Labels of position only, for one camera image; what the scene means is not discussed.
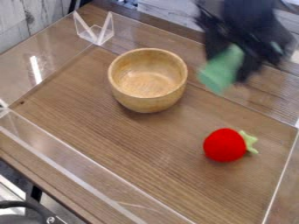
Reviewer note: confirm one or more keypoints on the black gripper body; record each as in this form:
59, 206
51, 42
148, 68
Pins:
256, 29

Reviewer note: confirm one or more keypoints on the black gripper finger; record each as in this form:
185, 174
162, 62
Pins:
249, 65
217, 41

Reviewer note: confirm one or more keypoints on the green foam block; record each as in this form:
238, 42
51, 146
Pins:
220, 72

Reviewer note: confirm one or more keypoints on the wooden brown bowl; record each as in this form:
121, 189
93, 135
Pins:
148, 78

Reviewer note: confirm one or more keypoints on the red plush strawberry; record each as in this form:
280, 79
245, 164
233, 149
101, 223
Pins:
228, 145

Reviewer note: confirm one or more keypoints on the clear acrylic enclosure wall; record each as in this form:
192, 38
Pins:
85, 185

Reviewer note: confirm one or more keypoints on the black metal table frame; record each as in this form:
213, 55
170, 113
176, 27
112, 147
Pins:
21, 211

